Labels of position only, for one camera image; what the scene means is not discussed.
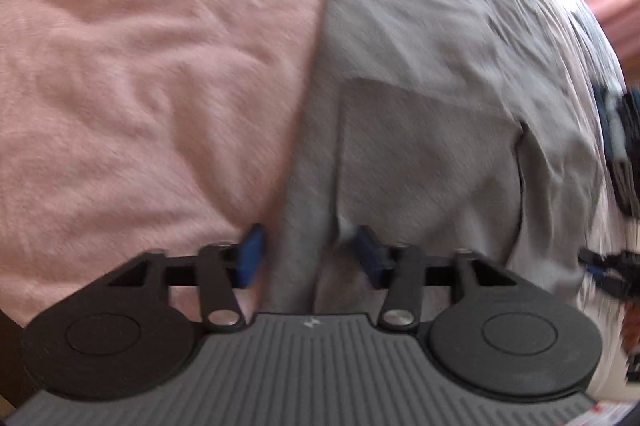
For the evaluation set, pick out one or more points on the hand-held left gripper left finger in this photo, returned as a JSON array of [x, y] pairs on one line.
[[253, 253]]

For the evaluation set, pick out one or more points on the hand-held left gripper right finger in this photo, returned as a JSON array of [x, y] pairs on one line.
[[367, 251]]

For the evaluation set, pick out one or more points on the folded grey garment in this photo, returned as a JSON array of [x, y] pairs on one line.
[[622, 178]]

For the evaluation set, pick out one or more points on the pink blanket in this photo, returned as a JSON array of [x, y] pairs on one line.
[[125, 81]]

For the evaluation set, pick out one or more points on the grey pants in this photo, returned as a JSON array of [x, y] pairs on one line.
[[430, 106]]

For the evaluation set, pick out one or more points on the pink curtain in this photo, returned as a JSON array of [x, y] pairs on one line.
[[612, 8]]

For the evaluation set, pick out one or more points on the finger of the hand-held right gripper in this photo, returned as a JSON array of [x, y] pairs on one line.
[[617, 286], [597, 258]]

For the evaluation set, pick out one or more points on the folded blue jeans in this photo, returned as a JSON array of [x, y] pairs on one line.
[[614, 121]]

